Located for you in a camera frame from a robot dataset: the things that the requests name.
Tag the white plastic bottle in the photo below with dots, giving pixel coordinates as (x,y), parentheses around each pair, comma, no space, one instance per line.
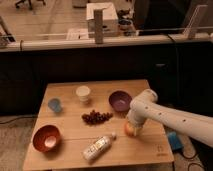
(98,147)

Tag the orange yellow apple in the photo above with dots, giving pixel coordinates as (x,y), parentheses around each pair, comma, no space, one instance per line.
(130,130)

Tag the dark bowl on desk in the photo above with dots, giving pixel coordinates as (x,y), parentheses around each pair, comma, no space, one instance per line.
(125,24)

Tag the white paper cup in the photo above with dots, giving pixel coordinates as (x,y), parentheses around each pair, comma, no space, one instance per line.
(83,93)

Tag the blue sponge object on floor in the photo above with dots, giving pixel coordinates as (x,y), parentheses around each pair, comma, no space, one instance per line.
(174,141)

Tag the white cardboard box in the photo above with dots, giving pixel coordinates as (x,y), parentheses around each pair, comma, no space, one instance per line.
(109,17)

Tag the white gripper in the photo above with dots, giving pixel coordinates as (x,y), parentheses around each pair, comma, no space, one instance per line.
(136,120)

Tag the white angled bracket right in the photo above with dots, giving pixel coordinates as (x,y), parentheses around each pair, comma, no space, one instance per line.
(195,20)

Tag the purple bowl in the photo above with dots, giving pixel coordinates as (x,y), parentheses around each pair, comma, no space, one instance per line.
(120,101)

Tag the wooden table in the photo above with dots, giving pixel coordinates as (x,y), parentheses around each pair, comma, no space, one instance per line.
(82,125)

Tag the red orange bowl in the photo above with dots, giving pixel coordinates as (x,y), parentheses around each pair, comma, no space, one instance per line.
(46,138)

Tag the wooden post on counter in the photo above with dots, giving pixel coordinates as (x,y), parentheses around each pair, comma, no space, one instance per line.
(98,23)

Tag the black office chair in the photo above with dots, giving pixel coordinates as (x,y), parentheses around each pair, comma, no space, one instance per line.
(29,3)

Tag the blue plastic cup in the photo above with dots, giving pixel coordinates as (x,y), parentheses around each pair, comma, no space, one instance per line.
(55,105)

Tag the bunch of red grapes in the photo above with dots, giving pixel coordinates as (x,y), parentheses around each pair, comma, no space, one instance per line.
(94,117)

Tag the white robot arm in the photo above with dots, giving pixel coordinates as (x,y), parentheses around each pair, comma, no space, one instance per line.
(144,106)

